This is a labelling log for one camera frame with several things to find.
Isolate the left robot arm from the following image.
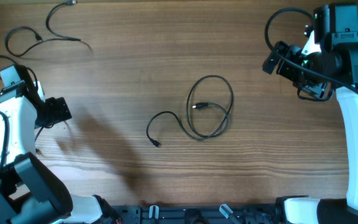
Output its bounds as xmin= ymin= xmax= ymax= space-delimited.
xmin=0 ymin=64 xmax=123 ymax=223

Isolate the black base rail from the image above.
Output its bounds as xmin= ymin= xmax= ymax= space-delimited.
xmin=113 ymin=203 xmax=284 ymax=224

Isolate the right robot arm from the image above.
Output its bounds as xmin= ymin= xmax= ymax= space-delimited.
xmin=262 ymin=2 xmax=358 ymax=223

